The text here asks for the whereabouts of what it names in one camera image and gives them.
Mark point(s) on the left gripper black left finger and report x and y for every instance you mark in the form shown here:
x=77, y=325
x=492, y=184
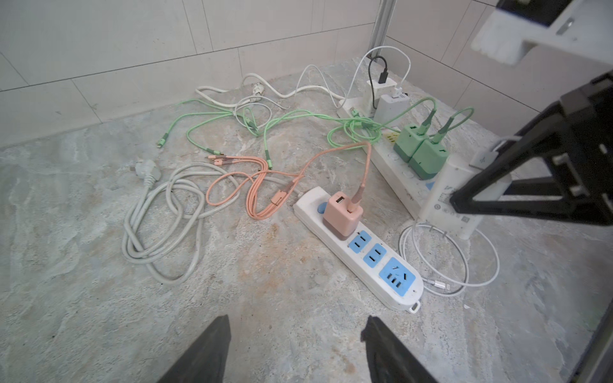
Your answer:
x=205, y=360

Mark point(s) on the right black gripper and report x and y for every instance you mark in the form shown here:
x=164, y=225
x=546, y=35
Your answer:
x=574, y=139

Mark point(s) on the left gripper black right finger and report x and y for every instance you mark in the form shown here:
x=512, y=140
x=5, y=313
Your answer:
x=388, y=358

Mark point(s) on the small blue socket power strip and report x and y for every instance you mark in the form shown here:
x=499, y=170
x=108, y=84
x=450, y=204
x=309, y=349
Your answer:
x=388, y=276

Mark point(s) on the green charger block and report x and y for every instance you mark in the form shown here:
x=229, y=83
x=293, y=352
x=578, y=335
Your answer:
x=431, y=155
x=411, y=137

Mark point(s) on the long colourful socket power strip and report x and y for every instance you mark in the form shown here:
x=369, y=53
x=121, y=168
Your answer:
x=412, y=191

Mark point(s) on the small white charger cube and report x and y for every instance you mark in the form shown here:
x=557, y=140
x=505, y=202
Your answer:
x=390, y=107

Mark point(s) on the white charger with black cable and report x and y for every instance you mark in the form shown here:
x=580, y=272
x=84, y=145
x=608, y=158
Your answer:
x=379, y=86

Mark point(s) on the pink charger with cable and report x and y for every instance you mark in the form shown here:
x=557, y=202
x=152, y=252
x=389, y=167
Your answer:
x=342, y=214

